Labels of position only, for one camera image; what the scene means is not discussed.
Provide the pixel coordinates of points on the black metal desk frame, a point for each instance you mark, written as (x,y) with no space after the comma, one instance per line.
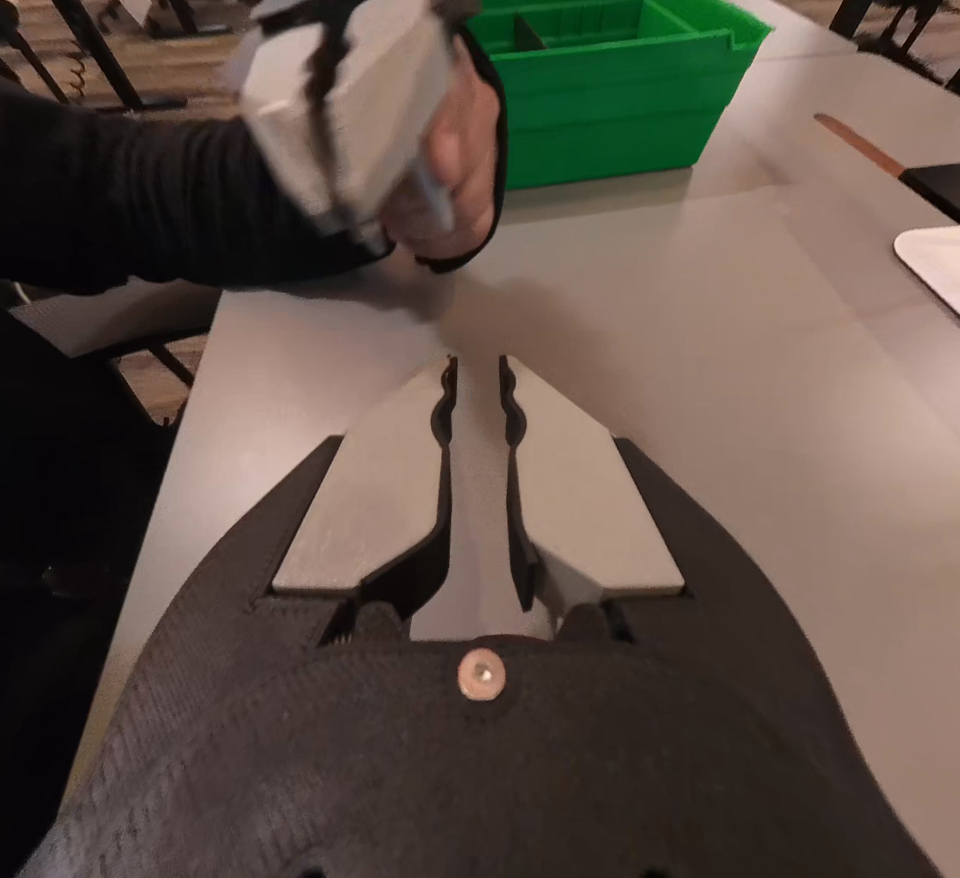
(90,30)

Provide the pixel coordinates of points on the person's left forearm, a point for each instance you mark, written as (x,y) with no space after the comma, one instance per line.
(150,195)

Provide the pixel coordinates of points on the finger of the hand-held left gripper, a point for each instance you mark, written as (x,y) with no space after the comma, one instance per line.
(277,112)
(390,105)

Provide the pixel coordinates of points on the person's left hand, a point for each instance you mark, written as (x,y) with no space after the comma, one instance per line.
(465,157)

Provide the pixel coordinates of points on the black bin divider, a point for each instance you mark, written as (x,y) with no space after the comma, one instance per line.
(536,36)

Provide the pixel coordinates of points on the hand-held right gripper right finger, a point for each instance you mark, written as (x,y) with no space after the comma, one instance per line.
(592,510)

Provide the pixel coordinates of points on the black flat desk plate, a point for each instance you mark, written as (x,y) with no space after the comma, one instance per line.
(934,189)

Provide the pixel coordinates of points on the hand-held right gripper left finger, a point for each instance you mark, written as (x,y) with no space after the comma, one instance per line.
(367,510)

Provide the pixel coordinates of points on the wooden book stand white base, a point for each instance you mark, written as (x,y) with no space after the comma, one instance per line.
(934,266)

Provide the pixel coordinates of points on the green plastic bin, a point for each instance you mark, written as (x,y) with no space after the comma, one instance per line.
(615,112)

